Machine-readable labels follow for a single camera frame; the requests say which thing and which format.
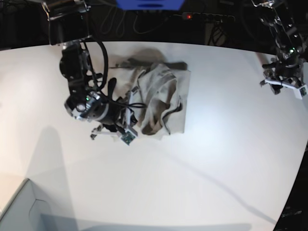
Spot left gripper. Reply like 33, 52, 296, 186
259, 60, 308, 99

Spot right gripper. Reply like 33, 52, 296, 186
90, 88, 138, 145

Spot beige t-shirt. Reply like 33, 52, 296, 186
108, 49, 191, 140

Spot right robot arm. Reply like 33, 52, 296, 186
41, 0, 144, 145

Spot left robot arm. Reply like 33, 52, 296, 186
250, 0, 308, 100

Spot black power strip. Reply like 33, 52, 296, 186
174, 12, 236, 23

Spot blue box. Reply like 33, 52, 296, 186
116, 0, 185, 11

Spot white cable loops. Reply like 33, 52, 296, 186
100, 9, 154, 37

